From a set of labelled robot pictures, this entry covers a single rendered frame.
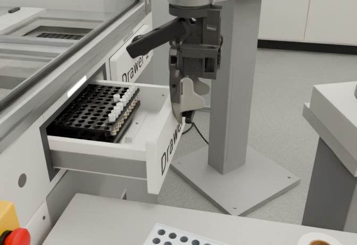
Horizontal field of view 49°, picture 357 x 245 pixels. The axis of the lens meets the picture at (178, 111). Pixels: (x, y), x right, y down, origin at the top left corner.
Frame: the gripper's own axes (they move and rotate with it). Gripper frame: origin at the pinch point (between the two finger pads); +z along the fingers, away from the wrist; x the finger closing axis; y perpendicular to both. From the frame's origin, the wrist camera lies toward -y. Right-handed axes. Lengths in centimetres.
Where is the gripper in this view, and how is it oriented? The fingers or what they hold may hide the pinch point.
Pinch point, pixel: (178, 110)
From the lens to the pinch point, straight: 73.3
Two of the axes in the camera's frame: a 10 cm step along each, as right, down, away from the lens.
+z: 0.1, 8.8, 4.8
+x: 2.0, -4.7, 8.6
